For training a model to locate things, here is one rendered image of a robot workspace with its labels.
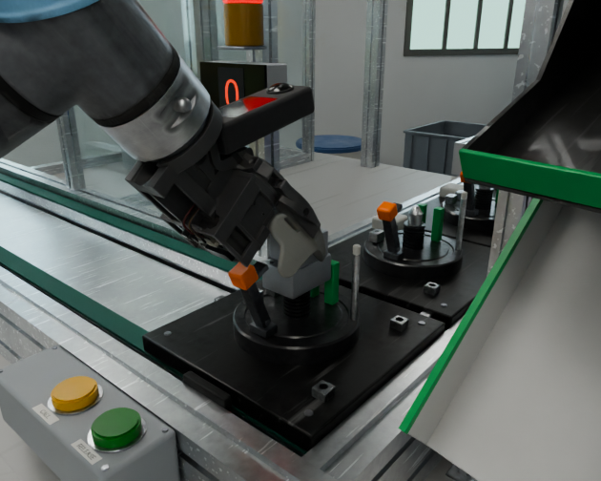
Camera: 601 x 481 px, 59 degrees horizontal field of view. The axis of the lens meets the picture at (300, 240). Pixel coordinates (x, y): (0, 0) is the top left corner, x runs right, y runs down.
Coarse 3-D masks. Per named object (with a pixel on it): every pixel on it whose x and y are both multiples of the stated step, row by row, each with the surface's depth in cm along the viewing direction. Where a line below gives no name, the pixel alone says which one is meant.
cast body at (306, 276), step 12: (324, 240) 55; (276, 252) 55; (276, 264) 54; (312, 264) 55; (324, 264) 56; (264, 276) 55; (276, 276) 54; (300, 276) 54; (312, 276) 55; (324, 276) 57; (276, 288) 55; (288, 288) 53; (300, 288) 54; (312, 288) 56
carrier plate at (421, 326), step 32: (192, 320) 61; (224, 320) 61; (384, 320) 61; (416, 320) 61; (160, 352) 56; (192, 352) 55; (224, 352) 55; (352, 352) 55; (384, 352) 55; (416, 352) 56; (224, 384) 50; (256, 384) 50; (288, 384) 50; (352, 384) 50; (384, 384) 52; (256, 416) 48; (288, 416) 45; (320, 416) 45
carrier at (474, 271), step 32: (416, 224) 74; (352, 256) 78; (384, 256) 72; (416, 256) 73; (448, 256) 73; (480, 256) 78; (384, 288) 68; (416, 288) 68; (448, 288) 68; (448, 320) 62
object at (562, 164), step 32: (576, 0) 36; (576, 32) 37; (544, 64) 36; (576, 64) 39; (544, 96) 37; (576, 96) 37; (512, 128) 35; (544, 128) 35; (576, 128) 34; (480, 160) 32; (512, 160) 30; (544, 160) 33; (576, 160) 32; (512, 192) 32; (544, 192) 30; (576, 192) 28
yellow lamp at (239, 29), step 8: (224, 8) 66; (232, 8) 65; (240, 8) 64; (248, 8) 64; (256, 8) 65; (224, 16) 66; (232, 16) 65; (240, 16) 65; (248, 16) 65; (256, 16) 65; (224, 24) 66; (232, 24) 65; (240, 24) 65; (248, 24) 65; (256, 24) 66; (224, 32) 67; (232, 32) 66; (240, 32) 65; (248, 32) 66; (256, 32) 66; (224, 40) 68; (232, 40) 66; (240, 40) 66; (248, 40) 66; (256, 40) 66
